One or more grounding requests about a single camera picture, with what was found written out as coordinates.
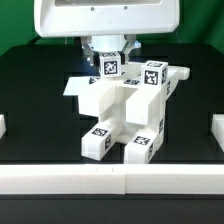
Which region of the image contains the white marker base plate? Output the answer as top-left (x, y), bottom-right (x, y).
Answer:
top-left (63, 76), bottom-right (99, 96)

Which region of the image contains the white chair seat part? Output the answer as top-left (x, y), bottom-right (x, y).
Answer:
top-left (99, 63), bottom-right (172, 141)

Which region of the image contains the white front barrier rail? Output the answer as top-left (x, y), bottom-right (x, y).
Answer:
top-left (0, 164), bottom-right (224, 195)

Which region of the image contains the white part edge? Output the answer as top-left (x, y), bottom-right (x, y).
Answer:
top-left (0, 114), bottom-right (6, 139)
top-left (211, 114), bottom-right (224, 152)

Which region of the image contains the white chair back frame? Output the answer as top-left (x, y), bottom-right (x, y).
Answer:
top-left (78, 60), bottom-right (190, 127)

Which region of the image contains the white part left edge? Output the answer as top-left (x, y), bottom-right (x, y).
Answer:
top-left (0, 114), bottom-right (6, 139)

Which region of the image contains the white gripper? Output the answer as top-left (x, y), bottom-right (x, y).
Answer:
top-left (34, 0), bottom-right (180, 66)

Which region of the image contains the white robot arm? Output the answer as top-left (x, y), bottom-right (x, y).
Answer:
top-left (34, 0), bottom-right (180, 56)

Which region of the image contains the white part right edge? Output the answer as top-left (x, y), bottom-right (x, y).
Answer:
top-left (211, 114), bottom-right (224, 152)

